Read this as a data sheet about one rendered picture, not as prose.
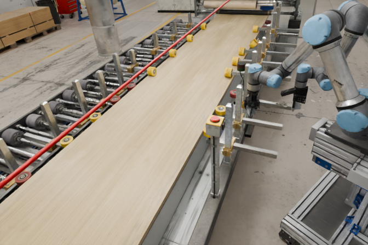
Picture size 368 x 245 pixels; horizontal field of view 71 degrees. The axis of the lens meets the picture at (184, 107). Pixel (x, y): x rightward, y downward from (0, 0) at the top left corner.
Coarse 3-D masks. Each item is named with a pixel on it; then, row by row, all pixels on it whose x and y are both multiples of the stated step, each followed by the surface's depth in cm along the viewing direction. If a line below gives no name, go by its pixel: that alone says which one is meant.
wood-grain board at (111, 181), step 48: (192, 48) 284; (144, 96) 203; (192, 96) 198; (96, 144) 158; (144, 144) 155; (192, 144) 152; (48, 192) 129; (96, 192) 127; (144, 192) 125; (0, 240) 109; (48, 240) 108; (96, 240) 106
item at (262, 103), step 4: (232, 100) 200; (260, 100) 194; (260, 104) 193; (264, 104) 191; (268, 104) 190; (272, 104) 189; (276, 104) 188; (288, 104) 186; (280, 108) 188; (284, 108) 187; (288, 108) 186
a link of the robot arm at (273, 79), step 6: (264, 72) 143; (270, 72) 142; (276, 72) 142; (258, 78) 144; (264, 78) 141; (270, 78) 139; (276, 78) 137; (282, 78) 145; (264, 84) 143; (270, 84) 140; (276, 84) 138
